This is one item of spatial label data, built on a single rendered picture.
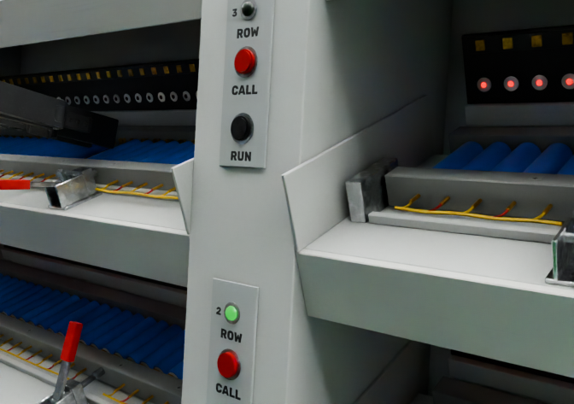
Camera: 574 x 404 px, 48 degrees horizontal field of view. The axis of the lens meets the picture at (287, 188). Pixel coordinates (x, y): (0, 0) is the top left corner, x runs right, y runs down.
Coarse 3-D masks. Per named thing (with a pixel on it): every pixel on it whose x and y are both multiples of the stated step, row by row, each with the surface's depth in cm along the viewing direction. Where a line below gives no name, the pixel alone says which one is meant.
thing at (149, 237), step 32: (192, 160) 45; (0, 192) 66; (32, 192) 64; (0, 224) 63; (32, 224) 59; (64, 224) 55; (96, 224) 52; (128, 224) 49; (160, 224) 48; (64, 256) 57; (96, 256) 54; (128, 256) 51; (160, 256) 48
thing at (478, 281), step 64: (512, 64) 47; (384, 128) 46; (512, 128) 47; (320, 192) 40; (384, 192) 43; (448, 192) 40; (512, 192) 37; (320, 256) 38; (384, 256) 36; (448, 256) 35; (512, 256) 34; (384, 320) 37; (448, 320) 34; (512, 320) 31
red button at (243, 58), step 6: (240, 54) 41; (246, 54) 41; (252, 54) 41; (240, 60) 41; (246, 60) 41; (252, 60) 41; (240, 66) 41; (246, 66) 41; (252, 66) 41; (240, 72) 41; (246, 72) 41
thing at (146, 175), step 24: (0, 168) 71; (24, 168) 68; (48, 168) 65; (72, 168) 62; (96, 168) 59; (120, 168) 57; (144, 168) 55; (168, 168) 54; (120, 192) 55; (168, 192) 52
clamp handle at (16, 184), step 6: (60, 174) 57; (0, 180) 52; (6, 180) 52; (12, 180) 53; (18, 180) 53; (24, 180) 53; (66, 180) 57; (0, 186) 52; (6, 186) 52; (12, 186) 53; (18, 186) 53; (24, 186) 54; (30, 186) 54; (36, 186) 54; (42, 186) 55; (48, 186) 55; (54, 186) 56
